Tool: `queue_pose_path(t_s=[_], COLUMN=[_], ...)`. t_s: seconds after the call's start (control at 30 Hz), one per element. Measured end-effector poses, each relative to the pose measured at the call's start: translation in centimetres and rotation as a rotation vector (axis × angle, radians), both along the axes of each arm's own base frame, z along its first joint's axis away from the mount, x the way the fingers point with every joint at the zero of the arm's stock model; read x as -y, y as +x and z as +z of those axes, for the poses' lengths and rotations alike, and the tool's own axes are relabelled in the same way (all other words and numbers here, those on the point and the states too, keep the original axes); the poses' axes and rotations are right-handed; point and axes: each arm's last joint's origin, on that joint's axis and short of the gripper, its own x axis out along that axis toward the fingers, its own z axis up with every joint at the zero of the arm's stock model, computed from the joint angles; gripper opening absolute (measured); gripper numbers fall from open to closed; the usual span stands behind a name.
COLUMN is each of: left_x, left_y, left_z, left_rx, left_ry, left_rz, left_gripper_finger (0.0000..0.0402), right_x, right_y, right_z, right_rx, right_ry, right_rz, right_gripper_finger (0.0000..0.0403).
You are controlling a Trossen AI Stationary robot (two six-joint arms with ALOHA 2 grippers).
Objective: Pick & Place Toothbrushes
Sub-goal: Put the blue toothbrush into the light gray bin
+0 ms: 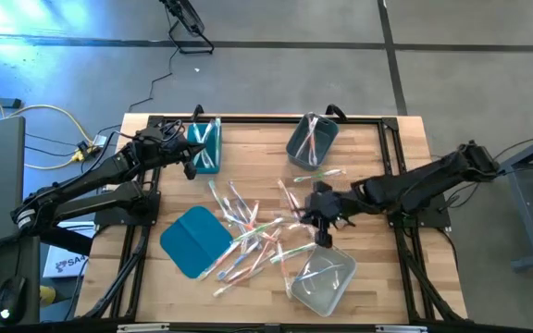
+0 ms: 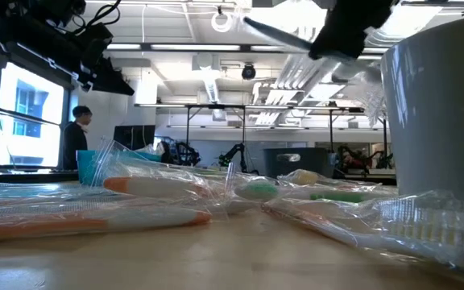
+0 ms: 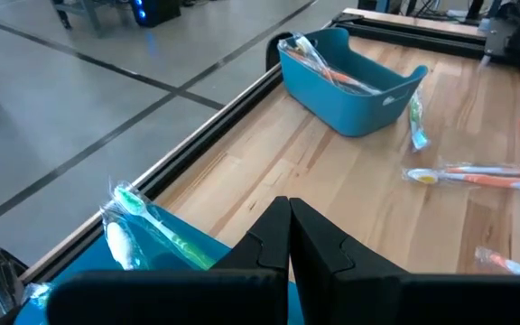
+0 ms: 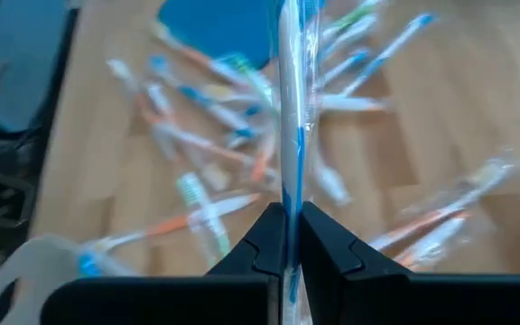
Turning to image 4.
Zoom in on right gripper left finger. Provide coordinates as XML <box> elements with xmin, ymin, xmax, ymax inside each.
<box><xmin>41</xmin><ymin>201</ymin><xmax>284</xmax><ymax>325</ymax></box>

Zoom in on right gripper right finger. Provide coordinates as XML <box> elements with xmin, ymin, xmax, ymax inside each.
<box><xmin>302</xmin><ymin>201</ymin><xmax>520</xmax><ymax>325</ymax></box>

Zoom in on green wrapped toothbrush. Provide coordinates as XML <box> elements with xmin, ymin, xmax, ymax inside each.
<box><xmin>313</xmin><ymin>153</ymin><xmax>352</xmax><ymax>207</ymax></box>
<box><xmin>221</xmin><ymin>52</ymin><xmax>277</xmax><ymax>109</ymax></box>
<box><xmin>322</xmin><ymin>0</ymin><xmax>385</xmax><ymax>35</ymax></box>
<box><xmin>176</xmin><ymin>172</ymin><xmax>233</xmax><ymax>267</ymax></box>

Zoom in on blue flat bin lid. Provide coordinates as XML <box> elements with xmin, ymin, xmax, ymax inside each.
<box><xmin>157</xmin><ymin>0</ymin><xmax>283</xmax><ymax>71</ymax></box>

